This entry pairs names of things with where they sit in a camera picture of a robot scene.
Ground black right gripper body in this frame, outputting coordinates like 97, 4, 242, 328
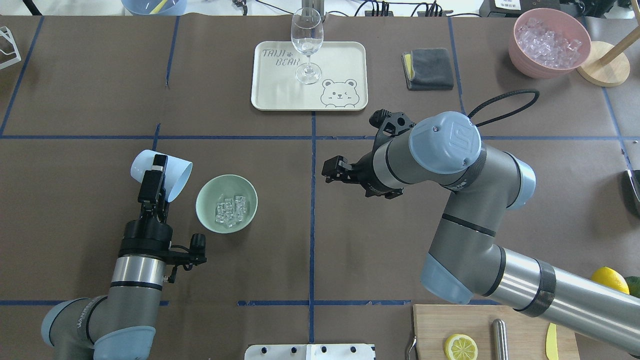
352, 151, 403, 199

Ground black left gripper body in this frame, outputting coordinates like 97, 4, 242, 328
119, 203, 207, 265

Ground light blue plastic cup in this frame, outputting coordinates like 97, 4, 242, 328
130, 149, 194, 203

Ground green bowl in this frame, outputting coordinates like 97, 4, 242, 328
195, 174, 258, 234

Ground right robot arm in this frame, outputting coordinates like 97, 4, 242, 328
321, 109, 640, 357

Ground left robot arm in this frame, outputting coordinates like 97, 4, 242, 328
41, 149, 207, 360

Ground ice cubes in green bowl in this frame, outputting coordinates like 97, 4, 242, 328
215, 194, 249, 228

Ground blue bowl at back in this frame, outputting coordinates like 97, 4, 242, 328
121, 0, 188, 16

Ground pink bowl with ice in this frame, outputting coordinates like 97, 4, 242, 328
509, 7, 592, 79

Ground steel ice scoop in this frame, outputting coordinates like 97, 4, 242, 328
621, 170, 640, 218

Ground cream bear tray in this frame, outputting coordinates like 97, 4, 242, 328
251, 41, 369, 111

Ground grey folded cloth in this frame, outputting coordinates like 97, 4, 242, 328
401, 48, 454, 91

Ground clear wine glass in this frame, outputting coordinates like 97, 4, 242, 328
290, 7, 324, 85

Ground lemon half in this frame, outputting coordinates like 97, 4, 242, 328
443, 333, 479, 360

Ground wooden cutting board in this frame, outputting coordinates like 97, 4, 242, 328
413, 304, 550, 360

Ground yellow plastic knife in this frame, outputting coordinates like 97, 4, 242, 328
545, 322, 559, 360

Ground yellow lemon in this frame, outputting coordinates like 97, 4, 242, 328
590, 266, 630, 295

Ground wooden cup stand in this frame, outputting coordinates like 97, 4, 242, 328
577, 26, 640, 87

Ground green lime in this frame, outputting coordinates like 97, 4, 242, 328
624, 276, 640, 298

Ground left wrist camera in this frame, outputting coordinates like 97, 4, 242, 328
189, 234, 206, 255

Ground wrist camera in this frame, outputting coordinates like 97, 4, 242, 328
189, 234, 206, 255
369, 109, 416, 137

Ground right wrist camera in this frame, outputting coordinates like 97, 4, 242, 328
369, 109, 416, 137

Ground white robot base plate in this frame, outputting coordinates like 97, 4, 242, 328
244, 342, 377, 360

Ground white wire cup rack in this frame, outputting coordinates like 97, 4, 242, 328
0, 26, 22, 70

